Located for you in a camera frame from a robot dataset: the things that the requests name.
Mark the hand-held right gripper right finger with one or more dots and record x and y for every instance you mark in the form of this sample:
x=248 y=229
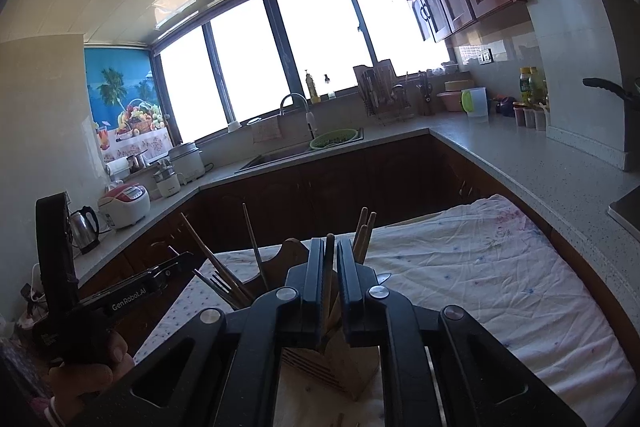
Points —
x=345 y=272

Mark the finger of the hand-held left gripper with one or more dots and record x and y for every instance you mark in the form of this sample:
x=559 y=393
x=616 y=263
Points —
x=175 y=267

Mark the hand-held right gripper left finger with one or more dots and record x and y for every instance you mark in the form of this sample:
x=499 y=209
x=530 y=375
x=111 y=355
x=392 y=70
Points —
x=316 y=272

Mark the metal fork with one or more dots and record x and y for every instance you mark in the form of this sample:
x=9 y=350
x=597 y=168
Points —
x=221 y=288

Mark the wooden utensil holder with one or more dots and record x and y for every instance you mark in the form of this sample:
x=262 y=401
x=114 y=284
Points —
x=345 y=367

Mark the person's left forearm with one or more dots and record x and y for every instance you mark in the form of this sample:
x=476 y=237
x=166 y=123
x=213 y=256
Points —
x=25 y=384

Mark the person's left hand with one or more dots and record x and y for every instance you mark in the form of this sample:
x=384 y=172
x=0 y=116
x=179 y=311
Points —
x=90 y=379

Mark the white and red rice cooker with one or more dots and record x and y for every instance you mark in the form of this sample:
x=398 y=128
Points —
x=125 y=207

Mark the white blender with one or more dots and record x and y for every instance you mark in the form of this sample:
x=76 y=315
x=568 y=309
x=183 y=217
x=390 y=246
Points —
x=167 y=182

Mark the steel electric kettle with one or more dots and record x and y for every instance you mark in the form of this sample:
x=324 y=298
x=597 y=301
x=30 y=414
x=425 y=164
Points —
x=84 y=232

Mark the white electric cooker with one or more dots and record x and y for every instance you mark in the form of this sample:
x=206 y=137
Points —
x=187 y=162

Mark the paper towel roll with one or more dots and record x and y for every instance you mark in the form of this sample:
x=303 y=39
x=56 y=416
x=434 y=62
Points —
x=118 y=167

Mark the steel kitchen sink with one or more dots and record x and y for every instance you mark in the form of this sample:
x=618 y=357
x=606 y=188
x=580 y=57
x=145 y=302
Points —
x=280 y=159

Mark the white speckled cloth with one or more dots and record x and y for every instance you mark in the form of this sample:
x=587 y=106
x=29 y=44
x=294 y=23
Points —
x=475 y=267

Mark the green colander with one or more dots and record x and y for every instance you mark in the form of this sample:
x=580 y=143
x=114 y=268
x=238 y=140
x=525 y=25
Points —
x=334 y=140

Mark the pale dish cloth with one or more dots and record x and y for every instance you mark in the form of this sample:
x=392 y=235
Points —
x=266 y=131

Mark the white cup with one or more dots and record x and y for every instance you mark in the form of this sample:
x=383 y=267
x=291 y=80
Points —
x=234 y=127

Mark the chrome kitchen faucet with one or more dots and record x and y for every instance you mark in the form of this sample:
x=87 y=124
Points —
x=310 y=117

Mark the tropical fruit print blind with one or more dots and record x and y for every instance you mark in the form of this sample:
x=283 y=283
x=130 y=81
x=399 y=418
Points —
x=125 y=102

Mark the yellow dish soap bottle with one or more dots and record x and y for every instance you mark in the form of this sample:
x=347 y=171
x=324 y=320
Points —
x=312 y=89

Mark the pink basin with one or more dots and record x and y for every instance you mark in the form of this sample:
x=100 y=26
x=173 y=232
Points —
x=448 y=103

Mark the wooden cutting board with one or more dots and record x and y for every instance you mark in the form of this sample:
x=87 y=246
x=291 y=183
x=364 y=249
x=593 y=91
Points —
x=372 y=74

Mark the clear pitcher green lid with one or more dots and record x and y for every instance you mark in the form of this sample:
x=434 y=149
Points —
x=475 y=104

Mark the purple teapot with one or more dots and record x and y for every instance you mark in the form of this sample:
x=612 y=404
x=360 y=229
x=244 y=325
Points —
x=505 y=107

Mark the spice jar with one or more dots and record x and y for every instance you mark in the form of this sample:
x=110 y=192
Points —
x=529 y=118
x=520 y=116
x=540 y=120

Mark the large kitchen window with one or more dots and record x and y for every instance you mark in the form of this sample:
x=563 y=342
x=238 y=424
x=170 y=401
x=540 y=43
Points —
x=300 y=37

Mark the yellow oil bottle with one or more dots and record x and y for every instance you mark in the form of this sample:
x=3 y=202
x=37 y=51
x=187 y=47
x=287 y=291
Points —
x=525 y=84
x=537 y=86

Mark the steel stove top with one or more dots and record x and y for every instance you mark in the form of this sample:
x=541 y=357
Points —
x=627 y=207

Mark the white wall outlet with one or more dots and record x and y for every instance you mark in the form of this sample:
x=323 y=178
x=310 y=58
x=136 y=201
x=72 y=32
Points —
x=485 y=56

